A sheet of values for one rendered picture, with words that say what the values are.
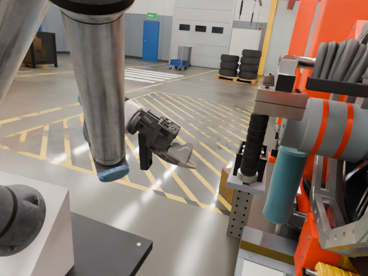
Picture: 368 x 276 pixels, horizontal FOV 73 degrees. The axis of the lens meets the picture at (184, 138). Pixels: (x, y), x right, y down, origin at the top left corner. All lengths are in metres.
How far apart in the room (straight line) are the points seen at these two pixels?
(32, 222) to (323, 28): 1.12
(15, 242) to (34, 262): 0.07
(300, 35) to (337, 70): 2.55
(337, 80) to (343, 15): 0.65
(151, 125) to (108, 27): 0.35
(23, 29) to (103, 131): 0.23
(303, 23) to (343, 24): 1.94
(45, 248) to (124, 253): 0.29
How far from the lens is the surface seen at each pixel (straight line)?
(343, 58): 0.50
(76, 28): 0.39
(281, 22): 13.63
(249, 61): 8.89
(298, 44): 3.02
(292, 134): 0.65
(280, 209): 0.90
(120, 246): 1.02
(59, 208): 0.80
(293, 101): 0.49
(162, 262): 1.37
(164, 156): 0.67
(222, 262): 1.42
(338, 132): 0.65
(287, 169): 0.83
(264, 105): 0.49
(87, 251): 1.02
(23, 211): 0.78
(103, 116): 0.51
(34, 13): 0.52
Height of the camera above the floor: 1.01
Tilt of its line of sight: 20 degrees down
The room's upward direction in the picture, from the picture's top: 6 degrees clockwise
